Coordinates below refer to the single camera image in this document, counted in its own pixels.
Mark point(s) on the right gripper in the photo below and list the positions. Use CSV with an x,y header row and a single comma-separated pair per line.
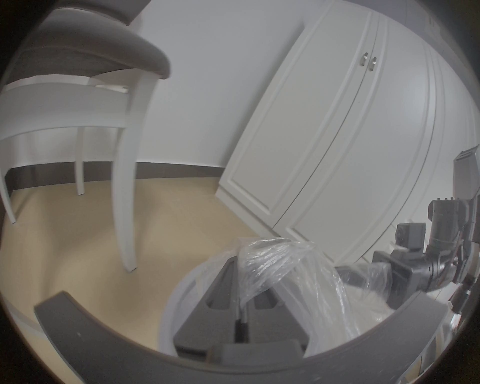
x,y
407,281

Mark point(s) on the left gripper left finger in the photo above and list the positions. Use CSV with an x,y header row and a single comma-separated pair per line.
x,y
210,322

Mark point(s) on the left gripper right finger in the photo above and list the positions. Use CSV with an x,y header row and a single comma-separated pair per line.
x,y
277,326

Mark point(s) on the clear plastic bag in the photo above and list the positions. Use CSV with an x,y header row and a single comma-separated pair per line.
x,y
300,270

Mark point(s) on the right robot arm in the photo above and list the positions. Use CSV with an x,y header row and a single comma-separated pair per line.
x,y
446,221

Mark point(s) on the white trash bin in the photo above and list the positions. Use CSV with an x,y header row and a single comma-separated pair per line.
x,y
176,300

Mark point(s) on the white wardrobe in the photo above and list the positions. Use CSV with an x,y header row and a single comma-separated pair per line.
x,y
337,131

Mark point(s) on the white chair with grey seat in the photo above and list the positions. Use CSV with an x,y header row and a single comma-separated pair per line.
x,y
93,48

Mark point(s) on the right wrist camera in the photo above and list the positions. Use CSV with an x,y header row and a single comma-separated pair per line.
x,y
412,236

